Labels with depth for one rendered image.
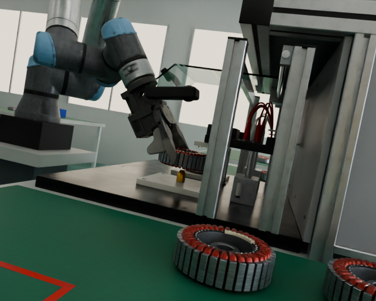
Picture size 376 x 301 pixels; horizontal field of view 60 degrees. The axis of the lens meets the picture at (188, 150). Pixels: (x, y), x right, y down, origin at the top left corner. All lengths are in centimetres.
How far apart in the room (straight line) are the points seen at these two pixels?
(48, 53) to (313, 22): 57
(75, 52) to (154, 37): 526
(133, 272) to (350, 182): 32
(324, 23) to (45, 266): 46
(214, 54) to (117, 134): 222
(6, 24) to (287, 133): 747
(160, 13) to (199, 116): 194
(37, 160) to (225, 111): 70
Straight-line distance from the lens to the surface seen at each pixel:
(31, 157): 109
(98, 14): 116
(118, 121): 607
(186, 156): 68
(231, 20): 584
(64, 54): 83
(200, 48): 578
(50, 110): 123
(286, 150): 51
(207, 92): 559
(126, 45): 76
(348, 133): 51
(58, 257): 37
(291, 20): 52
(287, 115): 51
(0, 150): 117
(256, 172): 92
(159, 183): 68
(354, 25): 53
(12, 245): 40
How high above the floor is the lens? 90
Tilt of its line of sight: 4 degrees down
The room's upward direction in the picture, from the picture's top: 10 degrees clockwise
